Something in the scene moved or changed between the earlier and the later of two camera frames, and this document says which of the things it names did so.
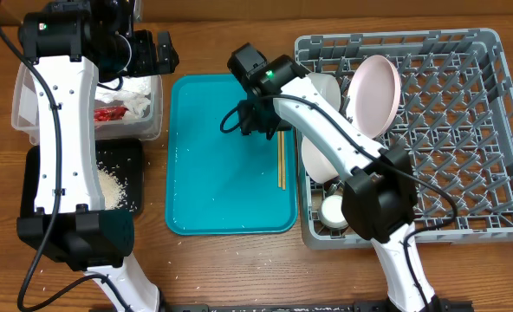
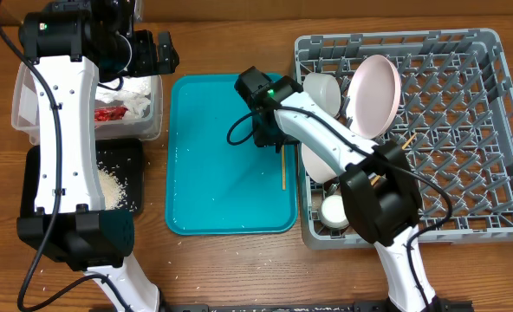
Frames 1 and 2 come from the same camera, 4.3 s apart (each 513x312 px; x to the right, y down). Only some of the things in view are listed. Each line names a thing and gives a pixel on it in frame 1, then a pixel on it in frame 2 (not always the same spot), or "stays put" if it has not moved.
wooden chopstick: x=279 y=158 to x=373 y=181
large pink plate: x=374 y=95 stays put
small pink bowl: x=315 y=164 stays put
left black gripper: x=146 y=62 stays put
